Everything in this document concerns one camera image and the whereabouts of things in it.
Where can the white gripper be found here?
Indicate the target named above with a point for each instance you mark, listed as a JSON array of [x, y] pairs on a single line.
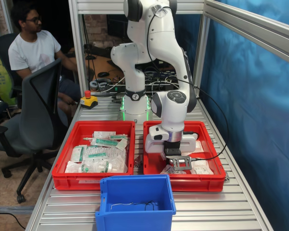
[[189, 144]]

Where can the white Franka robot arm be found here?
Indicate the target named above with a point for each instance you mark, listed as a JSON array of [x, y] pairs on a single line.
[[163, 48]]

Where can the yellow emergency stop box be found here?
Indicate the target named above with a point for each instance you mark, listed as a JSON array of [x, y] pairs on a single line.
[[89, 102]]

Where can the clear-faced gauze pack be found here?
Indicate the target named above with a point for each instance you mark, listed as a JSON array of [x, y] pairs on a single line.
[[199, 146], [200, 164]]

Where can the small green and white pack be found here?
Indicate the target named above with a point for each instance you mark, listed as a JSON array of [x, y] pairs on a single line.
[[122, 144]]

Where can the red plastic crate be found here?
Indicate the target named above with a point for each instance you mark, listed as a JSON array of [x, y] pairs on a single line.
[[197, 183], [86, 185]]

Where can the white paper medical packs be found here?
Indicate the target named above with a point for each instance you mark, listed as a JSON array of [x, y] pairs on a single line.
[[115, 156]]

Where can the thin green syringe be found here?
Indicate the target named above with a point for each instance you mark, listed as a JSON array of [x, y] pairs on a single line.
[[118, 137]]

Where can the large green syringe pack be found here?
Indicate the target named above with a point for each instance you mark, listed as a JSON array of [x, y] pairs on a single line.
[[103, 142]]

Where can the white pack with red print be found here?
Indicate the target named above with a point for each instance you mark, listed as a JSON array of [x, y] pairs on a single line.
[[103, 134]]

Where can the slim green syringe pack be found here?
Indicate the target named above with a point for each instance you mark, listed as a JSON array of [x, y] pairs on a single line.
[[96, 155]]

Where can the blue open-front storage bin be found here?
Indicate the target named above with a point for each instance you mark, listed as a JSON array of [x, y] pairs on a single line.
[[135, 221]]

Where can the black power strip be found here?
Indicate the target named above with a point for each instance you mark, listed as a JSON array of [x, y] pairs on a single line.
[[115, 88]]

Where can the green and white flat pack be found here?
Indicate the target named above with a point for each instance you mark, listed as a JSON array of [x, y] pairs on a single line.
[[78, 154]]

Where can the clear plastic wrapper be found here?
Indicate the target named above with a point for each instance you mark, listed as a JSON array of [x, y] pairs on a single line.
[[72, 168]]

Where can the blue fabric curtain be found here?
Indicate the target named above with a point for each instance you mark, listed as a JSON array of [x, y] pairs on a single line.
[[255, 120]]

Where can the black computer mouse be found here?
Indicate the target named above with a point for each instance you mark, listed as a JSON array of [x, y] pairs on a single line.
[[103, 74]]

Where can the wooden desk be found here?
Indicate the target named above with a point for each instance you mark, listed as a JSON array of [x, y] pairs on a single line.
[[101, 63]]

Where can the grey mesh office chair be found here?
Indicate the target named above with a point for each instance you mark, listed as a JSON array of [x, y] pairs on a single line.
[[38, 115]]

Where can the dark computer monitor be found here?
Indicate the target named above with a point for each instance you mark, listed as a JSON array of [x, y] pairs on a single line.
[[116, 26]]

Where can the man in white t-shirt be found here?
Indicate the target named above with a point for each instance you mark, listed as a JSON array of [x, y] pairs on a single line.
[[33, 53]]

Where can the wrist camera with black bracket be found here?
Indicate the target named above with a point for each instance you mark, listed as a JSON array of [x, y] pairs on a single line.
[[172, 149]]

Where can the aluminium angle bracket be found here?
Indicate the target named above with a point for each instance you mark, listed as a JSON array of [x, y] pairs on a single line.
[[138, 163]]

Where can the aluminium profile frame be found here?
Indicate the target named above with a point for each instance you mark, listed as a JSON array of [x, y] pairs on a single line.
[[255, 29]]

